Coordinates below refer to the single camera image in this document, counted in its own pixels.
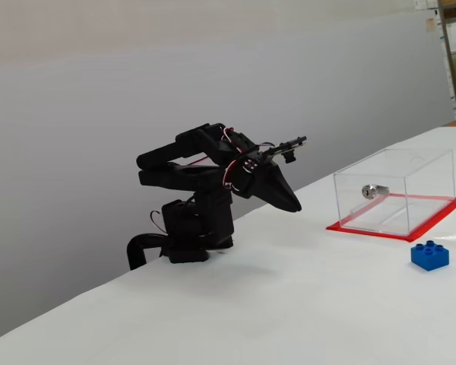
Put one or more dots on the red base tray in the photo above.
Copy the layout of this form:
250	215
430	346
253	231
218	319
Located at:
433	224

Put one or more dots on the beige paper tag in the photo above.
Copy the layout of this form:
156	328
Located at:
429	26

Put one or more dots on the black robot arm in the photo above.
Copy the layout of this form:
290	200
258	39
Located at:
197	224

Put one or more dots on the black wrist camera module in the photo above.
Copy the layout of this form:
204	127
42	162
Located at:
289	144

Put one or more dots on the blue lego brick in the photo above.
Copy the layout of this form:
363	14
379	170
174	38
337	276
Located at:
429	258

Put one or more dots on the grey metal shelf post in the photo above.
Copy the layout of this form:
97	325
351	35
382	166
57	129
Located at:
450	57

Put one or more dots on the silver lock cylinder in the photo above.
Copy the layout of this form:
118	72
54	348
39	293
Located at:
370	191

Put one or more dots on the transparent plastic box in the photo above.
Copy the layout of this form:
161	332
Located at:
425	182

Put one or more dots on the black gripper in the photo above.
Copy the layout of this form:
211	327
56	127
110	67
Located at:
270	182

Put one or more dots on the black table clamp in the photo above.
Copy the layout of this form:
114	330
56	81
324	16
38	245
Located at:
135	247

